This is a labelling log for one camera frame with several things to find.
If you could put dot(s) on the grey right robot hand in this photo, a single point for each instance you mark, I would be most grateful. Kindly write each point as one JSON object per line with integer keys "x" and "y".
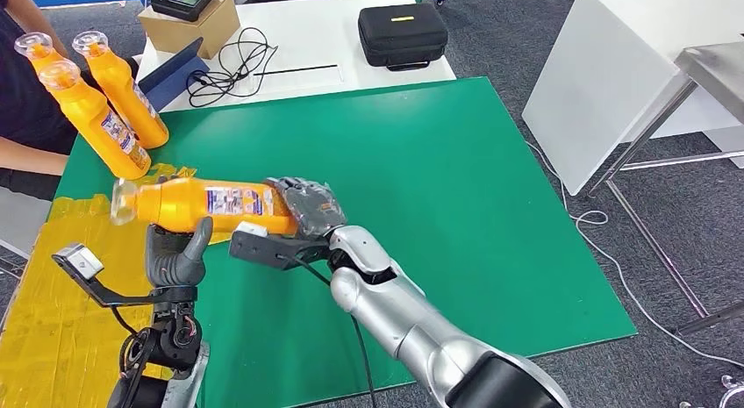
{"x": 314, "y": 210}

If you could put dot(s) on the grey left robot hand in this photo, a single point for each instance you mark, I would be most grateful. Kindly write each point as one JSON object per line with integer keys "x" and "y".
{"x": 174, "y": 260}

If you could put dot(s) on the orange detergent bottle clear cap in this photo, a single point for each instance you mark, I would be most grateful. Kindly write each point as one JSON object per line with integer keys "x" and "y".
{"x": 35, "y": 45}
{"x": 174, "y": 205}
{"x": 87, "y": 115}
{"x": 116, "y": 85}

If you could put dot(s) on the person's left forearm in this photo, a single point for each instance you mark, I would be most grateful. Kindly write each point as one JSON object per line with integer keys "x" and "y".
{"x": 29, "y": 10}

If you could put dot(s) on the person's right forearm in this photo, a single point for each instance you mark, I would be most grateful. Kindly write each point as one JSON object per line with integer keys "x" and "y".
{"x": 29, "y": 155}

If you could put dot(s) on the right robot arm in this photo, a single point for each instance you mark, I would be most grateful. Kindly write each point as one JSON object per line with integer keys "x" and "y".
{"x": 407, "y": 324}

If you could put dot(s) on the green table mat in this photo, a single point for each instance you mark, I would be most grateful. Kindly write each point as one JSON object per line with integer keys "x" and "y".
{"x": 436, "y": 190}

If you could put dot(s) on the yellow plastic sheet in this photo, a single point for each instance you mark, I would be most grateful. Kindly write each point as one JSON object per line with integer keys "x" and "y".
{"x": 58, "y": 324}

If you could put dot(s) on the grey flat panel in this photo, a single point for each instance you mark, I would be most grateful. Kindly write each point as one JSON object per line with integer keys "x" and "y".
{"x": 20, "y": 222}

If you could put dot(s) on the blue tablet stand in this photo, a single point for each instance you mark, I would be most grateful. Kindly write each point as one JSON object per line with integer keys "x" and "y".
{"x": 174, "y": 77}

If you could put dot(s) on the black carrying case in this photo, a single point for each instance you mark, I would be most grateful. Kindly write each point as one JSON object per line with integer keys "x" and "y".
{"x": 402, "y": 39}

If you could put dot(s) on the cardboard box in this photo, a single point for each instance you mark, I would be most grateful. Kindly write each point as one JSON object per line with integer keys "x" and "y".
{"x": 197, "y": 33}

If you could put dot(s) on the person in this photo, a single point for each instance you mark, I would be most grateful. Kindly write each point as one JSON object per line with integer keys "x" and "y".
{"x": 23, "y": 103}

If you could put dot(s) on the black controller with screen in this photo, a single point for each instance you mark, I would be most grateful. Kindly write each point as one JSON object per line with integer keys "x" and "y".
{"x": 183, "y": 4}

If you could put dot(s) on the white board panel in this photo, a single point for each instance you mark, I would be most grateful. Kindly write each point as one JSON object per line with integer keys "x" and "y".
{"x": 598, "y": 103}

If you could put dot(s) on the steel table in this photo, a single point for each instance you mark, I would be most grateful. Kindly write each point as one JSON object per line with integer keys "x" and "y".
{"x": 721, "y": 71}

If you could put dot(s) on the chrome chair base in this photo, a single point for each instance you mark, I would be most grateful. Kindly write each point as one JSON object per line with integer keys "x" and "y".
{"x": 726, "y": 383}

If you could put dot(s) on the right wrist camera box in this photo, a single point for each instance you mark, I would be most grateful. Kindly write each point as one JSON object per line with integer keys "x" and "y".
{"x": 261, "y": 251}

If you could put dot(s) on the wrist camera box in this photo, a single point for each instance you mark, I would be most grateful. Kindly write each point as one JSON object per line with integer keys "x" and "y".
{"x": 86, "y": 263}
{"x": 261, "y": 251}

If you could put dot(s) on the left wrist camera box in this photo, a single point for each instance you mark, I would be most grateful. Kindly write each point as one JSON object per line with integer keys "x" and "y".
{"x": 86, "y": 263}

